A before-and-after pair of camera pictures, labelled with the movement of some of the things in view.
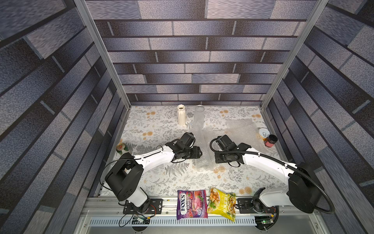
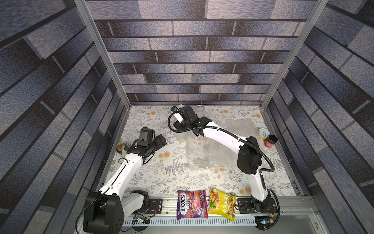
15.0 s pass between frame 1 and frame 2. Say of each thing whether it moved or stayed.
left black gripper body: moved
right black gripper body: moved
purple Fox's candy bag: stayed
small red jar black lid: stayed
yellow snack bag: stayed
